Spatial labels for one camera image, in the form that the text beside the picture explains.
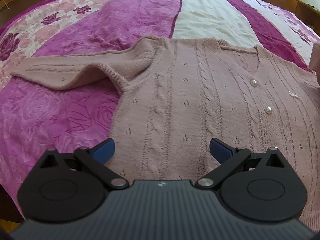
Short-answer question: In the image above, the purple floral bedspread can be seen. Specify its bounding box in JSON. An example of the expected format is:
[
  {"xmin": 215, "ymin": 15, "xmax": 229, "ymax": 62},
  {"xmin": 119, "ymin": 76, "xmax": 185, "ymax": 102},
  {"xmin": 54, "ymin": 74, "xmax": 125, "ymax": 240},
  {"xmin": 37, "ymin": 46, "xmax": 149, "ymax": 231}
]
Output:
[{"xmin": 0, "ymin": 0, "xmax": 320, "ymax": 224}]

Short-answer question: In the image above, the pink knitted cardigan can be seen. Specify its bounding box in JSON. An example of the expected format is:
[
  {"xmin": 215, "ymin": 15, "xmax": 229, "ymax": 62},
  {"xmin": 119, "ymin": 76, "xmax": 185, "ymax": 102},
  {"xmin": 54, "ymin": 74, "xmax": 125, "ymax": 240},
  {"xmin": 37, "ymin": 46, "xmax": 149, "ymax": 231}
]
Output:
[{"xmin": 12, "ymin": 36, "xmax": 319, "ymax": 230}]

